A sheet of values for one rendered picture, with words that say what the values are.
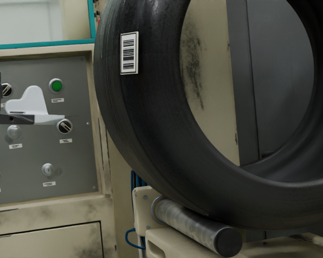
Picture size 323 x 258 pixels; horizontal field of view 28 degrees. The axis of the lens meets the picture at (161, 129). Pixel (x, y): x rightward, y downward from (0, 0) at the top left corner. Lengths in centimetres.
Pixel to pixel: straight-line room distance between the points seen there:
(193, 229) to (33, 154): 62
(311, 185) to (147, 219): 40
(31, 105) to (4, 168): 59
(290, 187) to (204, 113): 39
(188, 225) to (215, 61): 41
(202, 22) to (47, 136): 49
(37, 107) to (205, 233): 32
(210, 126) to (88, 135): 37
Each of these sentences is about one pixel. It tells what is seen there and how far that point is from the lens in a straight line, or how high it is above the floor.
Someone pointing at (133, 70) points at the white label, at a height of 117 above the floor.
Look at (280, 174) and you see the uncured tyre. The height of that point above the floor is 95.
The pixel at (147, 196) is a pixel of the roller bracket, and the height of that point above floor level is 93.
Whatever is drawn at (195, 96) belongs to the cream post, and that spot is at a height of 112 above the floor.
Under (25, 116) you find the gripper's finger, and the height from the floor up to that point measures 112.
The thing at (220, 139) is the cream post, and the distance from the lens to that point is 136.
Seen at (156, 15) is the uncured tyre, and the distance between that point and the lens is 95.
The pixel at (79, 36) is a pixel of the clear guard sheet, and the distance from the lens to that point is 158.
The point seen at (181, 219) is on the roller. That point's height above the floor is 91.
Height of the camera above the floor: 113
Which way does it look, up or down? 3 degrees down
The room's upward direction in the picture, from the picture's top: 5 degrees counter-clockwise
